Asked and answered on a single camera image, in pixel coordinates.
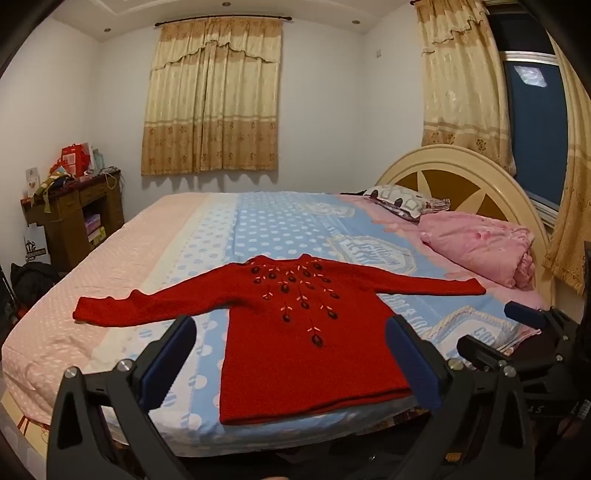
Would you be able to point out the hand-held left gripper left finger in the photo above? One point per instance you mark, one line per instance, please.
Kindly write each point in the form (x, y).
(168, 360)

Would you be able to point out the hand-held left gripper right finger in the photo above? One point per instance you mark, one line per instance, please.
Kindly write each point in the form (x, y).
(413, 364)

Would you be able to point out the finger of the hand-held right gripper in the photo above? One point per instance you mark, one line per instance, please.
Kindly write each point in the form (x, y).
(485, 354)
(524, 314)

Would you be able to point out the red knitted sweater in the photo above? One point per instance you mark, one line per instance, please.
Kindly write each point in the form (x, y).
(295, 350)

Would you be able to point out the pink quilt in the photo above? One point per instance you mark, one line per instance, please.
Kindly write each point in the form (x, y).
(480, 249)

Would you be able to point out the polka dot bed sheet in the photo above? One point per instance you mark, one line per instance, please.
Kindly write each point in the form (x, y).
(184, 240)

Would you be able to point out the cream round headboard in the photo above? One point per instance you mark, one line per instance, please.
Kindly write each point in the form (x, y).
(498, 180)

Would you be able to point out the pink boxes in desk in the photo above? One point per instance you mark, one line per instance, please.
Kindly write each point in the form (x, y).
(94, 228)

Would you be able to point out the black bag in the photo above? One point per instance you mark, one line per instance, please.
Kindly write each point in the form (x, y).
(34, 286)

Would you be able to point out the patterned pillow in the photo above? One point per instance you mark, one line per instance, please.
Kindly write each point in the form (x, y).
(401, 201)

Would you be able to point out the brown wooden desk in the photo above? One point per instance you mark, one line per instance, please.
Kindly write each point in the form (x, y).
(64, 221)

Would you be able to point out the black folding chair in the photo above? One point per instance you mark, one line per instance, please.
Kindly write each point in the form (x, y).
(5, 295)

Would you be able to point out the white crown print bag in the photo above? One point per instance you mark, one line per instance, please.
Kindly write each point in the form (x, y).
(36, 244)

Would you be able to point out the dark window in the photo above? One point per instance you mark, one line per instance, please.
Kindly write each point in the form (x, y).
(535, 138)

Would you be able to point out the red gift bag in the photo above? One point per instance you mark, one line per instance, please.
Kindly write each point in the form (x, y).
(76, 159)

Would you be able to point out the white card box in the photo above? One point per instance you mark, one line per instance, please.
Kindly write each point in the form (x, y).
(33, 182)

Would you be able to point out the narrow beige curtain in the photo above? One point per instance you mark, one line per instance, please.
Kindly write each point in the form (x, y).
(461, 83)

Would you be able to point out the wide beige curtain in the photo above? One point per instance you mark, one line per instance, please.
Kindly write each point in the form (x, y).
(212, 101)

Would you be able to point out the black curtain rod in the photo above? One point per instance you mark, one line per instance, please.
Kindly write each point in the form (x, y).
(221, 17)

